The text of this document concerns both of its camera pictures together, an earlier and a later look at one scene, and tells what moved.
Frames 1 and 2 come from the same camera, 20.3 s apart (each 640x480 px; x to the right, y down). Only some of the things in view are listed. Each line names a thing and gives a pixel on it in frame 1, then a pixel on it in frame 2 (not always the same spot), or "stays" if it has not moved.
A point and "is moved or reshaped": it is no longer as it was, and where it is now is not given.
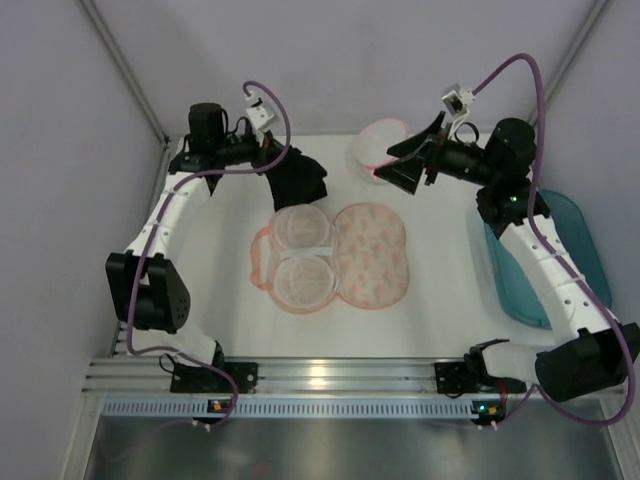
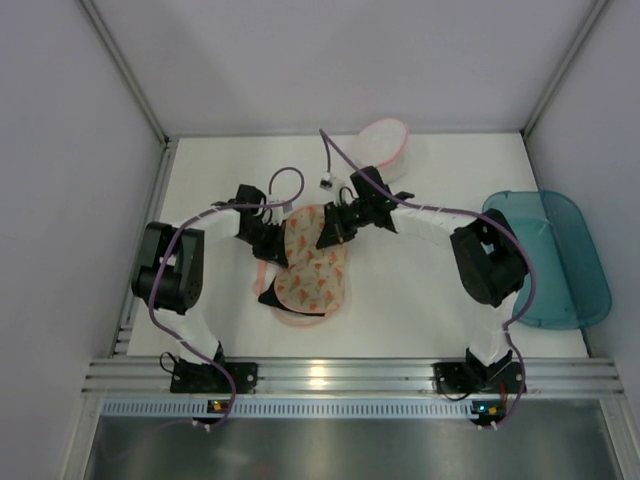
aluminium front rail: (123, 377) stays
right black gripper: (431, 161) to (339, 223)
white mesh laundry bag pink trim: (372, 142) stays
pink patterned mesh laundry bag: (306, 257) is moved or reshaped
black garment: (297, 179) to (269, 297)
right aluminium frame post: (573, 54) stays
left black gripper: (270, 163) to (273, 248)
